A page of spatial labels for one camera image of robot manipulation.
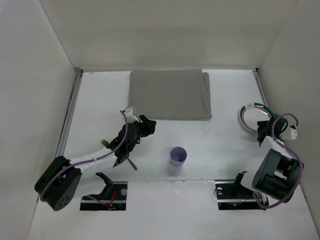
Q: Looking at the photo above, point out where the purple cable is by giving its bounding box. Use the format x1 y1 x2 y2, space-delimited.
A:
39 110 131 208
253 113 305 210

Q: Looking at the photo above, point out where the white plate with green rim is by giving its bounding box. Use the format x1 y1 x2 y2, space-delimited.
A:
238 102 274 134

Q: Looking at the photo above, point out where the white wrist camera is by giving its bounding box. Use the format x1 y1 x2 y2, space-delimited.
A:
122 106 139 124
280 125 298 140

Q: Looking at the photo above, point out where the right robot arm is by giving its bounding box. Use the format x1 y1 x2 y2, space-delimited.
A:
233 114 300 201

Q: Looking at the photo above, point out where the purple plastic cup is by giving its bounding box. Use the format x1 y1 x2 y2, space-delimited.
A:
170 146 188 167

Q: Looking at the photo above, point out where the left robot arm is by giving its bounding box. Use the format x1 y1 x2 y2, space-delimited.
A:
34 109 157 211

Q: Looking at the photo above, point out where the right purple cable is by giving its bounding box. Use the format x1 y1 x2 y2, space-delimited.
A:
253 113 305 210

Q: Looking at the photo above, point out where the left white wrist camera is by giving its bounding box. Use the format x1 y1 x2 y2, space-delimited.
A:
122 106 139 124

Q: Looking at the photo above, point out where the brown wooden fork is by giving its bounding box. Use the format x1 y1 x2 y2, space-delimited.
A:
100 139 110 148

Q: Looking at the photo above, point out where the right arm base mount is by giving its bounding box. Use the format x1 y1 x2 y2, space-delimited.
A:
214 171 269 211

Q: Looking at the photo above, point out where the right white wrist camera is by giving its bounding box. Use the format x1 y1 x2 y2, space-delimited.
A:
280 125 298 140

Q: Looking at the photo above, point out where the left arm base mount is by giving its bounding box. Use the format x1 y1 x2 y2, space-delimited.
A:
79 172 128 212

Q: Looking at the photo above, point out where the grey cloth placemat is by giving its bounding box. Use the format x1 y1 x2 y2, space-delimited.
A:
128 69 212 121

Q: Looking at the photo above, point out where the brown wooden spoon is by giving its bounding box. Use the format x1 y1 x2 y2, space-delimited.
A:
127 158 138 171

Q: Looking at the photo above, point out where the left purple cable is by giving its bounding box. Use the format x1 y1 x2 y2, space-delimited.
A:
39 110 131 208

